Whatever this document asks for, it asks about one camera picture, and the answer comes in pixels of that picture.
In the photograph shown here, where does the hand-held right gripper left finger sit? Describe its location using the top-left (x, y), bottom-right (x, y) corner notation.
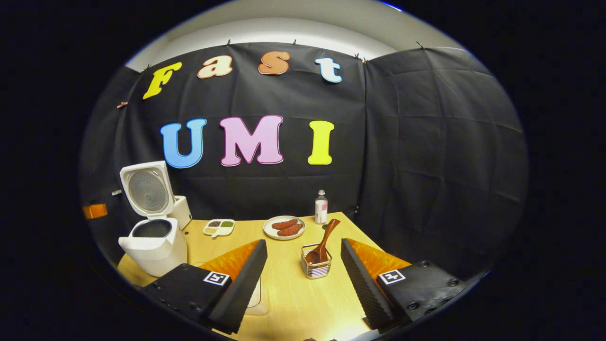
top-left (142, 239), bottom-right (268, 335)

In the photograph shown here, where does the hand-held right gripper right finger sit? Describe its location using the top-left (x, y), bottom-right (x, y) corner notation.
top-left (341, 238), bottom-right (488, 332)

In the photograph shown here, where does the metal wire chopstick holder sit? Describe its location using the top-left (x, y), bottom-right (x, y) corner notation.
top-left (301, 243), bottom-right (333, 279)

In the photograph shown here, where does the brown wooden spoon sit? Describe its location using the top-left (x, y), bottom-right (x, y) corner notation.
top-left (305, 218), bottom-right (341, 264)

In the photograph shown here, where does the white rice cooker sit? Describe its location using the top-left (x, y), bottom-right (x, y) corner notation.
top-left (117, 161), bottom-right (188, 278)

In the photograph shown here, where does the white divided grain dish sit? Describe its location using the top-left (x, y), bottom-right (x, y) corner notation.
top-left (203, 219), bottom-right (236, 238)

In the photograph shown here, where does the round white plate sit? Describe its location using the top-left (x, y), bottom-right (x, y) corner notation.
top-left (263, 215), bottom-right (306, 241)

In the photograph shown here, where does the white toaster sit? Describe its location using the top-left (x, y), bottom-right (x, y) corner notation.
top-left (171, 195), bottom-right (193, 230)

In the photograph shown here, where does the clear bottle with pink label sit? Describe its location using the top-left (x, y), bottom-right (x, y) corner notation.
top-left (315, 190), bottom-right (329, 224)

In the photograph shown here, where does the black backdrop cloth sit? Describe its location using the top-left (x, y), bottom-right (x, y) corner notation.
top-left (80, 42), bottom-right (529, 280)

